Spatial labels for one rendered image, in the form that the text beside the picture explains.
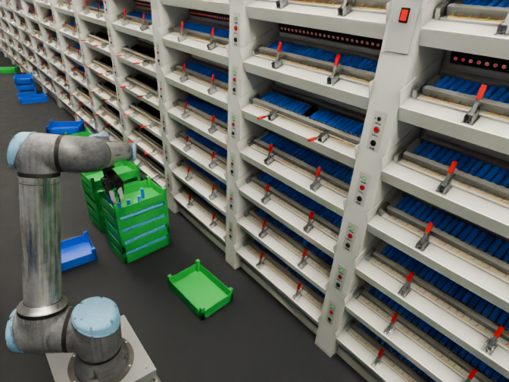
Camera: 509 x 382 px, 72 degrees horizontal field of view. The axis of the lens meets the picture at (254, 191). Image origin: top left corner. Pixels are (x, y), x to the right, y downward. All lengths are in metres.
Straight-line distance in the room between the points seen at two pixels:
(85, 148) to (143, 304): 0.98
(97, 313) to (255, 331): 0.76
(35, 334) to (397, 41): 1.40
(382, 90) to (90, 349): 1.24
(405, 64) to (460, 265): 0.59
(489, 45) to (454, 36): 0.08
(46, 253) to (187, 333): 0.78
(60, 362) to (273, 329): 0.90
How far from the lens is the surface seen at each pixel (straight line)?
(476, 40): 1.00
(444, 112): 1.06
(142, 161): 2.86
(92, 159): 1.20
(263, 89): 1.62
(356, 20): 1.14
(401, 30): 1.07
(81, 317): 1.35
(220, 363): 1.68
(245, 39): 1.51
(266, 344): 1.74
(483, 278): 1.17
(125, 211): 1.96
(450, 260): 1.19
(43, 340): 1.41
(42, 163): 1.21
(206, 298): 1.90
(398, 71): 1.07
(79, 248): 2.35
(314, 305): 1.71
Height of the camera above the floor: 1.41
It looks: 31 degrees down
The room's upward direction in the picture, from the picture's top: 4 degrees clockwise
